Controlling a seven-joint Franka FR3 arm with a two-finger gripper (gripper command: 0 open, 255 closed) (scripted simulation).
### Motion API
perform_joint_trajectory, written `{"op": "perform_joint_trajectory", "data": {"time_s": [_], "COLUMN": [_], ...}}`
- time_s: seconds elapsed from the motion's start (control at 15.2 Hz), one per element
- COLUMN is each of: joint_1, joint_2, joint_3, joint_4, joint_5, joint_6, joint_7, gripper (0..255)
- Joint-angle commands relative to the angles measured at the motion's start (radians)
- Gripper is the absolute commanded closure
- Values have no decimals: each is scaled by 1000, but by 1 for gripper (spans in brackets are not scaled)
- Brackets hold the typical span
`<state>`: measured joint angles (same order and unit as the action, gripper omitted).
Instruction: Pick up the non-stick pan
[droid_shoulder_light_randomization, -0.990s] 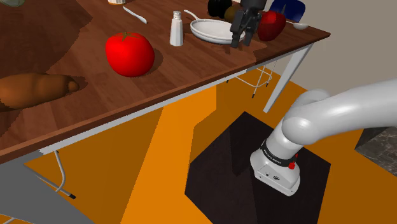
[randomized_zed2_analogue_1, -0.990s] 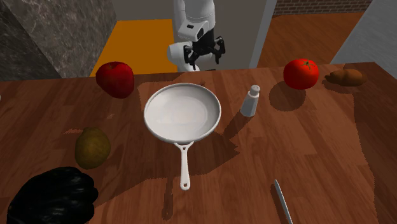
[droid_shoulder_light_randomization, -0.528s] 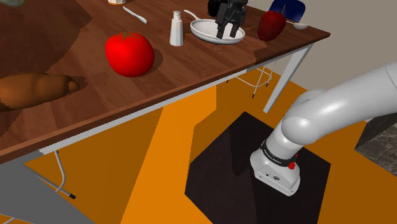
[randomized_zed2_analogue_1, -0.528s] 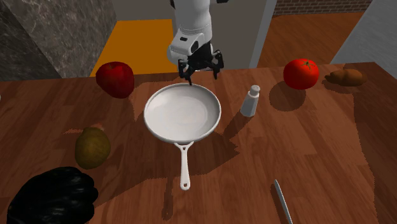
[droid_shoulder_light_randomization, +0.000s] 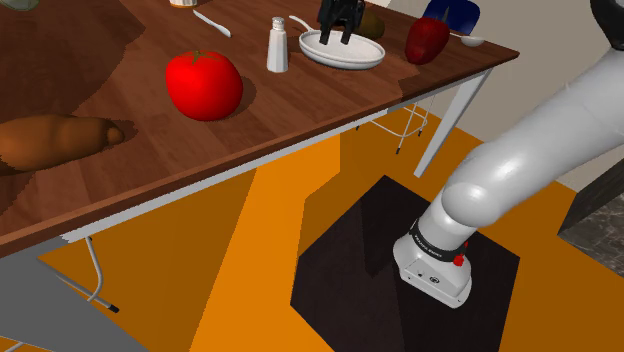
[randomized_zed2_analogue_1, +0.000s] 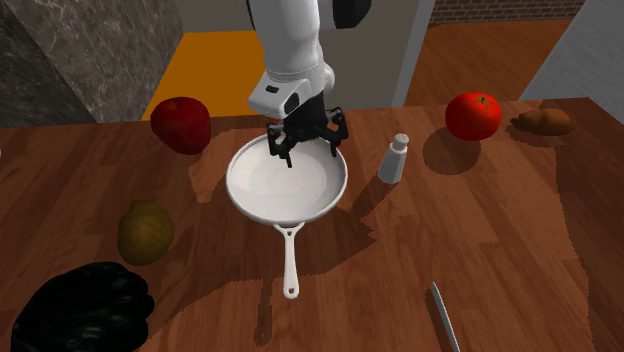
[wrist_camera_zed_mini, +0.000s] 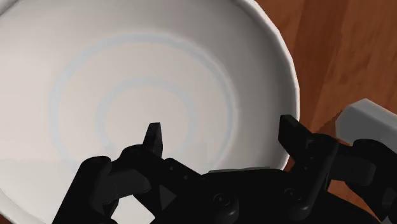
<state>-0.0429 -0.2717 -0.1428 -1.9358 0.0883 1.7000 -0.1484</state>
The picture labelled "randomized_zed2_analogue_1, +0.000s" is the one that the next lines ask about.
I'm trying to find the brown croissant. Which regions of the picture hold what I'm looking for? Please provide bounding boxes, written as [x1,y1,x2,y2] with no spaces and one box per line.
[509,107,578,137]

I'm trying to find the red apple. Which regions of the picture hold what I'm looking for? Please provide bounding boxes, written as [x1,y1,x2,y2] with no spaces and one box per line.
[149,95,213,157]

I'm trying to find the white salt shaker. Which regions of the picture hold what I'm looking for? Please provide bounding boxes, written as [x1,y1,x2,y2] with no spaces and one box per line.
[376,132,411,185]

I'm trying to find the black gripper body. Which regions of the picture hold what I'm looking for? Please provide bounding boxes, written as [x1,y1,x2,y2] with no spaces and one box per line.
[282,92,329,144]

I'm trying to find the yellow-green pear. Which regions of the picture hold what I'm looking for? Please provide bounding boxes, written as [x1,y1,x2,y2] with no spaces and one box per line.
[116,198,176,268]

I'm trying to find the grey table knife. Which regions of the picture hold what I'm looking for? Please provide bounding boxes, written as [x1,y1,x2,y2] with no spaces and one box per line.
[429,281,462,352]

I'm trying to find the black lumpy squash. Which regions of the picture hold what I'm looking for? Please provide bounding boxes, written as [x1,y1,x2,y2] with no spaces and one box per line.
[9,261,156,352]

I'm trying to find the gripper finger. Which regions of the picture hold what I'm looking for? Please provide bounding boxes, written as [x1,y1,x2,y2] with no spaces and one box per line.
[318,107,351,159]
[265,122,296,170]

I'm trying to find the red tomato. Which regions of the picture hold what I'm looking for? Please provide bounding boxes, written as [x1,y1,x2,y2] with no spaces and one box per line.
[444,91,503,143]

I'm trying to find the white frying pan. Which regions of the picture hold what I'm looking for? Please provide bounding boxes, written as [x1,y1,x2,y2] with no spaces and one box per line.
[225,132,349,301]

